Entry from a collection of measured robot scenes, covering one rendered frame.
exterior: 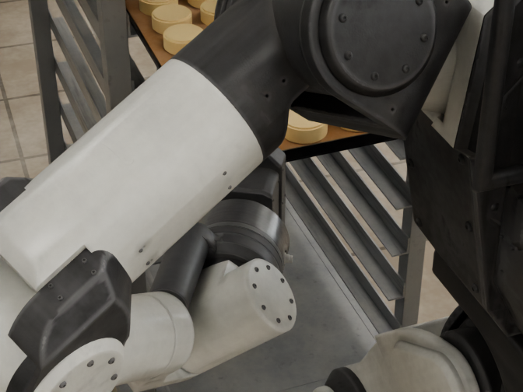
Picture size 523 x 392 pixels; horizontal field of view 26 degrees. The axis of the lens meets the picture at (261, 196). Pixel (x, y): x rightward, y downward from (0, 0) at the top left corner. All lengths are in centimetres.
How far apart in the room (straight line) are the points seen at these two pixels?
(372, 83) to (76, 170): 19
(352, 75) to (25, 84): 248
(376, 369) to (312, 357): 70
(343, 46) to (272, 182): 39
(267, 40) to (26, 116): 229
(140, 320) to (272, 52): 23
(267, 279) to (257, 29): 28
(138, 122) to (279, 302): 28
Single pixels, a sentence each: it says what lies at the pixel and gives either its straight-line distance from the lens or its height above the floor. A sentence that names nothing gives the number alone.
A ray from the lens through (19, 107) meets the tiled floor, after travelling 302.
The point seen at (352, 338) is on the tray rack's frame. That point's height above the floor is 15.
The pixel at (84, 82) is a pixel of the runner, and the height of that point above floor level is 62.
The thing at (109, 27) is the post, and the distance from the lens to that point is 141.
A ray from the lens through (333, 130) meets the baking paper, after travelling 122.
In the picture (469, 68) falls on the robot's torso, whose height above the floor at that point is 114.
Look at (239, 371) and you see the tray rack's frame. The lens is 195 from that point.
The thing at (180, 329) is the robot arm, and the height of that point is 93.
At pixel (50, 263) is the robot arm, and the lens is 68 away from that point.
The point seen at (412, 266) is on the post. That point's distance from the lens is 181.
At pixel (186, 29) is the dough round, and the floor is 88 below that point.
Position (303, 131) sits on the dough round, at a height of 88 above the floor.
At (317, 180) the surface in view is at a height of 32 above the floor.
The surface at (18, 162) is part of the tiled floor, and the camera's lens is 280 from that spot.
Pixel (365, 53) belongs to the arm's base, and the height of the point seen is 118.
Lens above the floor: 150
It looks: 35 degrees down
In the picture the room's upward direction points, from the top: straight up
